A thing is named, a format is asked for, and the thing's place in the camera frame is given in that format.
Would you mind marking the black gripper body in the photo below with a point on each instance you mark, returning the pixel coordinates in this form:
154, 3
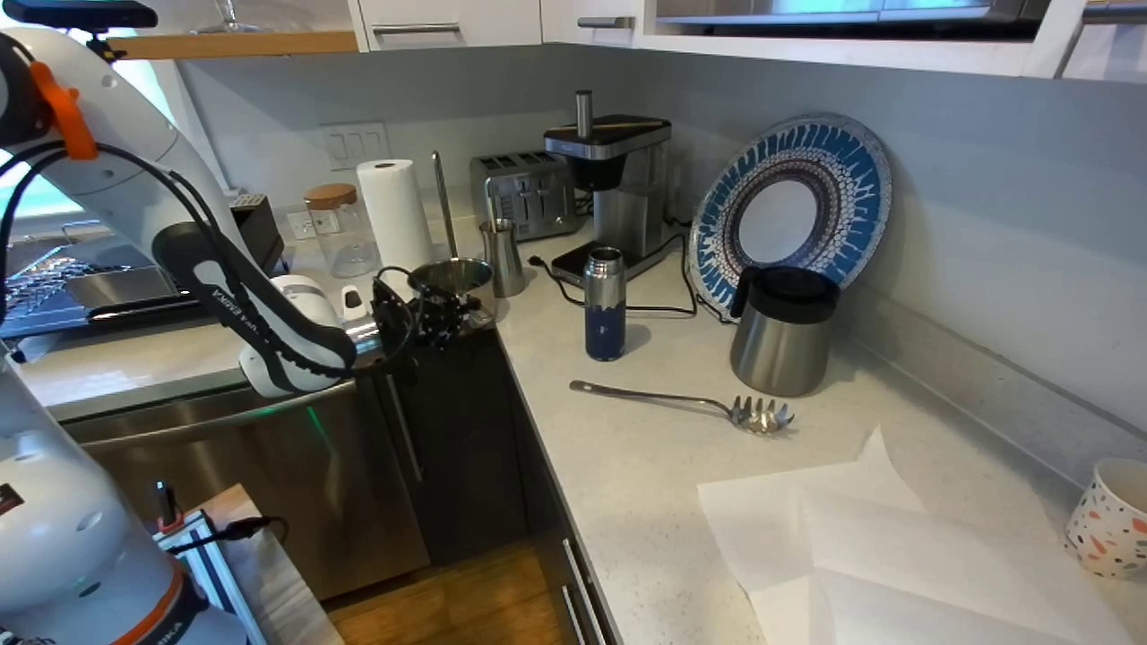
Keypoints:
429, 317

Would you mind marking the stainless steel pot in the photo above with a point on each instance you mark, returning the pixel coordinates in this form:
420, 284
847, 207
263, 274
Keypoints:
458, 278

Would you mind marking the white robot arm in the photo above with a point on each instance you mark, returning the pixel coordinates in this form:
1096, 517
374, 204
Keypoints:
78, 567

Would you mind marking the small steel milk pitcher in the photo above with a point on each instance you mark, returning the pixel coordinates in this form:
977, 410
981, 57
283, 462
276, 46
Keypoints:
504, 255

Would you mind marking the glass jar wooden lid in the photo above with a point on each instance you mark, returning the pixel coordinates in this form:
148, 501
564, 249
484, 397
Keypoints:
342, 232

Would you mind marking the white paper towel roll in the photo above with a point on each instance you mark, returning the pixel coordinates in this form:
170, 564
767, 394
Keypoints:
395, 214

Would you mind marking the black lower kitchen cabinets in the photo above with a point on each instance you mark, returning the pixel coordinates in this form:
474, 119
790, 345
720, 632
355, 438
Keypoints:
478, 472

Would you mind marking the silver toaster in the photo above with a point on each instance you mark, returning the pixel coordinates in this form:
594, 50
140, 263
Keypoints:
532, 191

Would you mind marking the blue steel travel mug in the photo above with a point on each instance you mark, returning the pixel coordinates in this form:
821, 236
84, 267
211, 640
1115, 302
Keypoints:
602, 305

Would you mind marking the stainless steel dishwasher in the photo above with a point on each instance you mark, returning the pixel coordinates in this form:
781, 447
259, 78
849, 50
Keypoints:
315, 462

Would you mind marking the silver drip coffee maker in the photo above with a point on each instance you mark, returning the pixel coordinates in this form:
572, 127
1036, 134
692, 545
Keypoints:
621, 165

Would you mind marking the steel pasta spoon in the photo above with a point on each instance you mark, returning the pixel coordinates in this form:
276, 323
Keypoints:
743, 410

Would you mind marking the steel canister black lid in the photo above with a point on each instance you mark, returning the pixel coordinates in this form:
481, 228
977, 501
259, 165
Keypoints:
781, 327

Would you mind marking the blue patterned decorative plate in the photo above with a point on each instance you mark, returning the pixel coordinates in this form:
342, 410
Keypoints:
811, 191

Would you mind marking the white parchment paper sheet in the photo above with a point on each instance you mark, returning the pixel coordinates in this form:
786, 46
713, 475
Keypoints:
849, 558

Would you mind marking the white upper cabinets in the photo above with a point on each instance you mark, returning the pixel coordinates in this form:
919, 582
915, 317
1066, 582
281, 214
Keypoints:
1103, 40

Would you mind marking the polka dot paper cup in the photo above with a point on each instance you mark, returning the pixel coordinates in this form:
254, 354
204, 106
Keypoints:
1107, 521

